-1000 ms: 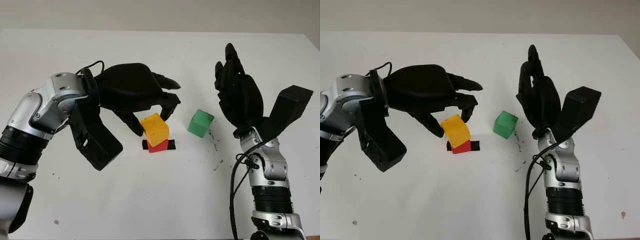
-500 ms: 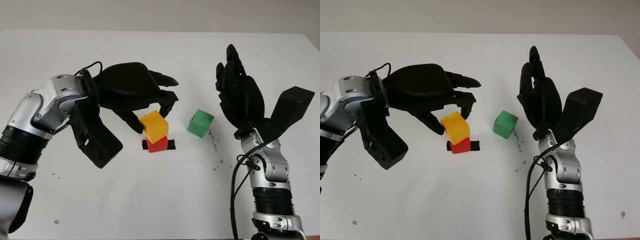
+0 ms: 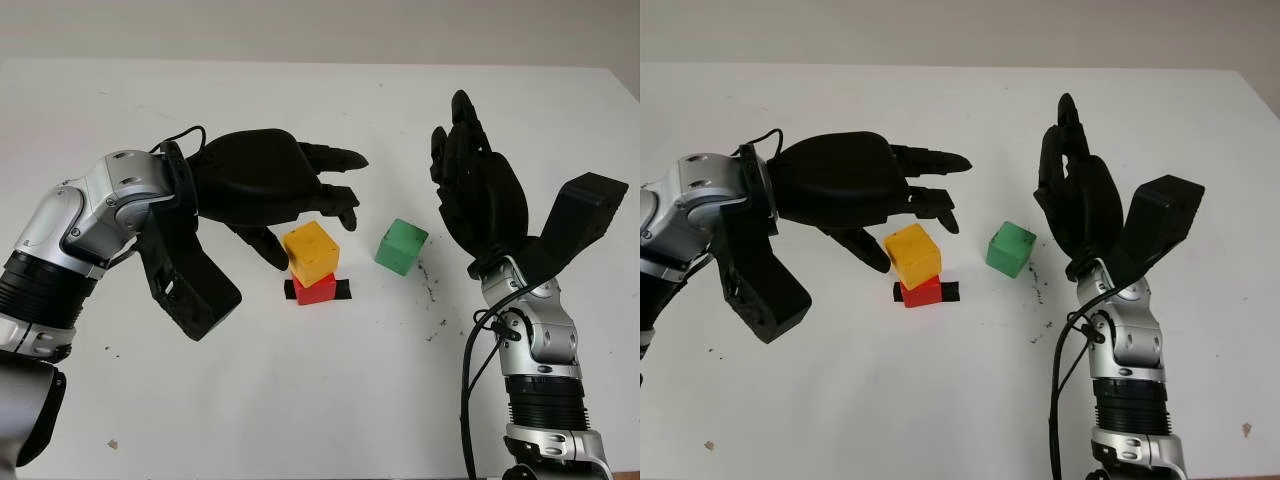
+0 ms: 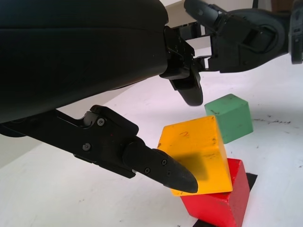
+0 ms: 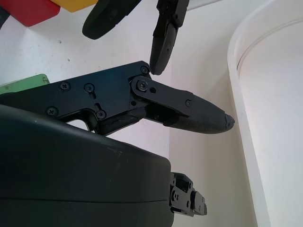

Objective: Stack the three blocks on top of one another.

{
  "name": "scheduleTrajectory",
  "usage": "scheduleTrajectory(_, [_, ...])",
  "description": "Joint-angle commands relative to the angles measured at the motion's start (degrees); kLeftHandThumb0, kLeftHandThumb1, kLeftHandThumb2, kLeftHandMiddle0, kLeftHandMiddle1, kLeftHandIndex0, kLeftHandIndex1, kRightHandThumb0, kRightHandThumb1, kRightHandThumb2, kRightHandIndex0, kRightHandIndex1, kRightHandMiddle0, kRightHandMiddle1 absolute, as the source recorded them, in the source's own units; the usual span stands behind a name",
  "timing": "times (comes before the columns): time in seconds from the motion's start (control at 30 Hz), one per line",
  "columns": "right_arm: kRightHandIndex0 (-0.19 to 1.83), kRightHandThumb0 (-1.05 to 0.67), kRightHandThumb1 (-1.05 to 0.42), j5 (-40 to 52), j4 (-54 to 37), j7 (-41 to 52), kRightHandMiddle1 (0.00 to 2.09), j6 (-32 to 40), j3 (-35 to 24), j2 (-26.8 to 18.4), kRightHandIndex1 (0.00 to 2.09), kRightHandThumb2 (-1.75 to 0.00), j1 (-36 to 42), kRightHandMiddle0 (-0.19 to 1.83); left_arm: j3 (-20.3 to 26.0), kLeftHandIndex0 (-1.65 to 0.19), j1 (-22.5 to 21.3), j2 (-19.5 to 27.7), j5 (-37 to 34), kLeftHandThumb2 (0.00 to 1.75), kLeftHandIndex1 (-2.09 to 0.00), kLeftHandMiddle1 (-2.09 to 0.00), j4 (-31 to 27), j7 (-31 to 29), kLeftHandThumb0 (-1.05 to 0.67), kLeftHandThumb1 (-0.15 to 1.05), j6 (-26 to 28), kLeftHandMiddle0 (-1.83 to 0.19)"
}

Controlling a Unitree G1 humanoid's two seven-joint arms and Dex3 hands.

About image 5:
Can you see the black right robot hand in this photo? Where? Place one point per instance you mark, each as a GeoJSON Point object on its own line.
{"type": "Point", "coordinates": [71, 177]}

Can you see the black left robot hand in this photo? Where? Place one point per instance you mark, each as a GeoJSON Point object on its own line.
{"type": "Point", "coordinates": [106, 19]}

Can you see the yellow cube block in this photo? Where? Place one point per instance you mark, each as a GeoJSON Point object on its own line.
{"type": "Point", "coordinates": [75, 4]}

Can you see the red cube block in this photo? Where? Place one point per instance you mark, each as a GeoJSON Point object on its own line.
{"type": "Point", "coordinates": [30, 10]}

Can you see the green cube block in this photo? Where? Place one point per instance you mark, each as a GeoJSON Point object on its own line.
{"type": "Point", "coordinates": [26, 84]}

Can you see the black tape strip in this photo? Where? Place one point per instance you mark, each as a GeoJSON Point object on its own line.
{"type": "Point", "coordinates": [3, 19]}

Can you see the white round container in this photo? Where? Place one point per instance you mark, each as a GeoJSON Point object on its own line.
{"type": "Point", "coordinates": [272, 118]}

